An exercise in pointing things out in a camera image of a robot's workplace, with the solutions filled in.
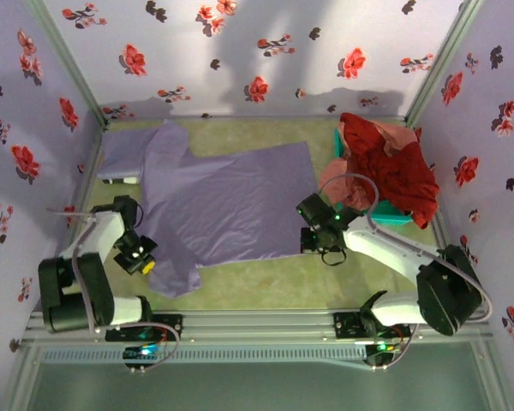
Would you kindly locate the aluminium back rail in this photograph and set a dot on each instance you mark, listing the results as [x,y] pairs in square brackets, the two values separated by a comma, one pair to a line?
[240,116]

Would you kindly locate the purple t-shirt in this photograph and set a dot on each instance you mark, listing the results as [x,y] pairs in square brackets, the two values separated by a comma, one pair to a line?
[120,150]
[222,201]

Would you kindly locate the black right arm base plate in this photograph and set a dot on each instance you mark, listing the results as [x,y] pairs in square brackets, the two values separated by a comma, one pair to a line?
[344,325]

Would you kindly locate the teal plastic laundry basket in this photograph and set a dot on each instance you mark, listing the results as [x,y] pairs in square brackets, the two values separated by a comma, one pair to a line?
[390,218]

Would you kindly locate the small white black stand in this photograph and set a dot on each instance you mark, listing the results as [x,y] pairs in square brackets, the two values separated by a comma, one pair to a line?
[111,180]

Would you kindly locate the red t-shirt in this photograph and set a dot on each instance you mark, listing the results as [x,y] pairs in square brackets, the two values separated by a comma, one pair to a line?
[390,171]

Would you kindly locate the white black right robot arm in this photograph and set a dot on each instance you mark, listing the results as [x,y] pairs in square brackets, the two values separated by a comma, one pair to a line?
[445,295]

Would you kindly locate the aluminium frame leg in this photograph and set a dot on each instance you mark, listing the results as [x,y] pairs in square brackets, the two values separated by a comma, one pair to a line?
[492,381]
[20,381]

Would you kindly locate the aluminium frame post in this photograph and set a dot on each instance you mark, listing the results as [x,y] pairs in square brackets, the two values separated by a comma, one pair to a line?
[65,55]
[445,55]

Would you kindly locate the folded purple t-shirt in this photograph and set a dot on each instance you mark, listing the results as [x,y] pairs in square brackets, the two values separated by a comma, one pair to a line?
[120,150]

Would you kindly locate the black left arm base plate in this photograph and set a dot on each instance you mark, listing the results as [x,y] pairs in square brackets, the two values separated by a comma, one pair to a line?
[171,327]

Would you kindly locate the pink t-shirt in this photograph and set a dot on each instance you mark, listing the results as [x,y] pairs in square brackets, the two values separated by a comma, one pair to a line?
[338,171]

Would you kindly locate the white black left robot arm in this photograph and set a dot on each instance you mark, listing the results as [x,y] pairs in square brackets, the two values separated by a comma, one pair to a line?
[68,295]

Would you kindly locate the aluminium mounting rail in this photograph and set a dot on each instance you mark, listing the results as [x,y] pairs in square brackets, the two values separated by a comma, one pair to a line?
[257,325]

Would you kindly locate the aluminium side rail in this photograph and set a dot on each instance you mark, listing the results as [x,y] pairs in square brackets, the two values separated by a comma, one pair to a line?
[440,233]

